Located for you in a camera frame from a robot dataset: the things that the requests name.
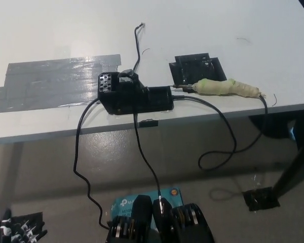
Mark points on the robot left hand black white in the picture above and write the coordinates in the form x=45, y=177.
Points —
x=20, y=234

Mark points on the soldering iron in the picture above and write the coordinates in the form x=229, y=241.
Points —
x=223, y=87

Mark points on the black robot torso blocks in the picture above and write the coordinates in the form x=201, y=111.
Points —
x=142, y=215

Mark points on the black soldering station base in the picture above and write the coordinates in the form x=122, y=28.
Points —
x=131, y=101

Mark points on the grey table leg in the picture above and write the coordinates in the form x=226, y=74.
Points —
x=14, y=172

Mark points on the teal tp-link box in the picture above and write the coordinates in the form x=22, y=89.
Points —
x=124, y=202

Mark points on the small black tape strip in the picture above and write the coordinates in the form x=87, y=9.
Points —
x=149, y=123

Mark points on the black tape square pad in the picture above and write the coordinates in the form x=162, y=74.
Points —
x=197, y=68

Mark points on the grey duct tape patch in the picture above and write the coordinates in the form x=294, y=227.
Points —
x=53, y=81

